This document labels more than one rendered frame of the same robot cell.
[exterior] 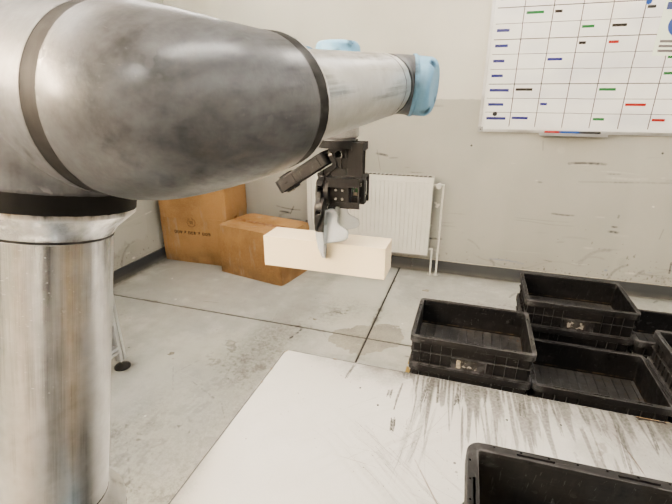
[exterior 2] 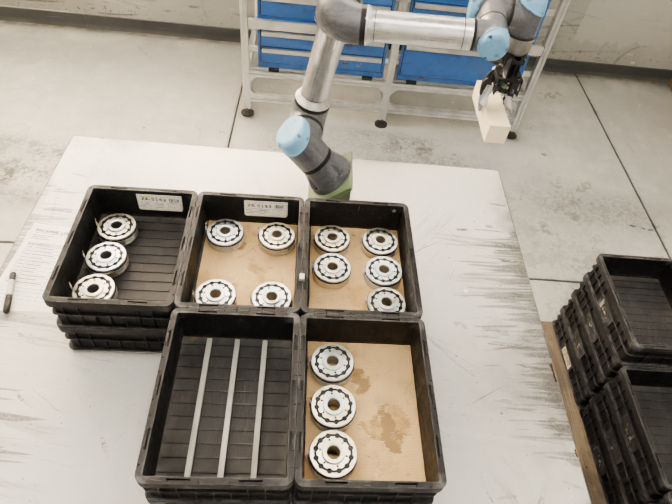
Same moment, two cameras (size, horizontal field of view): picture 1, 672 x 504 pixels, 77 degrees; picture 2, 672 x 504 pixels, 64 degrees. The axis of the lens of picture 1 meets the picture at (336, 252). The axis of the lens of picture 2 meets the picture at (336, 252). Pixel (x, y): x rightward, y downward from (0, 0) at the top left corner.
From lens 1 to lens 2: 1.35 m
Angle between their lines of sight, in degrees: 59
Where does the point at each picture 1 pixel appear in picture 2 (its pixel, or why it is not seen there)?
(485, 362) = (613, 319)
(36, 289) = (318, 40)
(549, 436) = (498, 306)
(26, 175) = not seen: hidden behind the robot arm
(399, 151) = not seen: outside the picture
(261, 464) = (405, 182)
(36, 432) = (310, 72)
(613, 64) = not seen: outside the picture
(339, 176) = (502, 71)
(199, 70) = (329, 15)
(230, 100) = (332, 24)
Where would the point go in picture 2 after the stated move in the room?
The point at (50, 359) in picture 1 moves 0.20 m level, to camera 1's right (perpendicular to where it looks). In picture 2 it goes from (316, 57) to (336, 96)
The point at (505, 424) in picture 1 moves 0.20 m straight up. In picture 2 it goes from (495, 284) to (517, 242)
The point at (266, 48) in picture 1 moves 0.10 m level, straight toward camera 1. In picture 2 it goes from (347, 15) to (310, 20)
